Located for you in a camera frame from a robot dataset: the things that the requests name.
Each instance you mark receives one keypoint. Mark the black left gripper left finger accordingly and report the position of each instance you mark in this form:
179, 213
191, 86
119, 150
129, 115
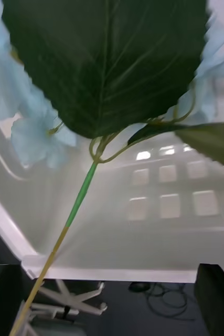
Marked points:
1, 296

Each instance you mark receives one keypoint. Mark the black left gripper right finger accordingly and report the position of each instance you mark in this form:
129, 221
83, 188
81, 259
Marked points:
219, 302

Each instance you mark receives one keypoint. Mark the pale blue artificial flower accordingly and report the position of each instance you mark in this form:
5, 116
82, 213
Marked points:
104, 65

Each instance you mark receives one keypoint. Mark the white swivel chair base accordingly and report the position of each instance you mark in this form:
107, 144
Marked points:
72, 299

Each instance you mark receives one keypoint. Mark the shallow white box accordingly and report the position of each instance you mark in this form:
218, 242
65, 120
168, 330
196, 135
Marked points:
143, 241

